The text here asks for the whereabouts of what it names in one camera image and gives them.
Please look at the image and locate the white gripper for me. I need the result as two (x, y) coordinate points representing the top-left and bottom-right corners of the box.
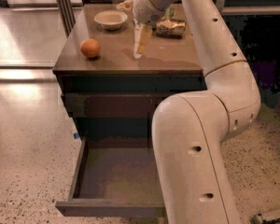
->
(116, 0), (164, 59)

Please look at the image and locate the orange fruit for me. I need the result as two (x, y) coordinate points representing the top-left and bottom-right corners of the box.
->
(80, 38), (100, 59)

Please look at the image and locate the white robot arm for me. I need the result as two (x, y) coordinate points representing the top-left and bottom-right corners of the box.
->
(126, 0), (260, 224)

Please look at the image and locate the dark wooden drawer cabinet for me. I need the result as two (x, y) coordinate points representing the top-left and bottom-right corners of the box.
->
(53, 4), (206, 147)

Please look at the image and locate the closed upper drawer front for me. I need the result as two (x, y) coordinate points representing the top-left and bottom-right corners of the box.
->
(63, 93), (169, 119)

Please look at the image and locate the open bottom drawer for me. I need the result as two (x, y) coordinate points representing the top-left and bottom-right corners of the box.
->
(56, 140), (166, 218)

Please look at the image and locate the white paper bowl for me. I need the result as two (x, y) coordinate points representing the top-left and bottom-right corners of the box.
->
(94, 10), (128, 31)

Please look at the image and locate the green chip bag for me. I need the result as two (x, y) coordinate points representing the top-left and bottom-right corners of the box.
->
(163, 7), (175, 20)

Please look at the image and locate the blue tape piece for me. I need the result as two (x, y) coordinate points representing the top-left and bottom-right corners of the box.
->
(73, 133), (79, 139)

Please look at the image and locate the white power strip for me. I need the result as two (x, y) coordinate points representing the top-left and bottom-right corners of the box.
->
(252, 209), (280, 224)

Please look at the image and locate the metal window frame post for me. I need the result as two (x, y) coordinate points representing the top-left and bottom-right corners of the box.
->
(56, 0), (76, 36)

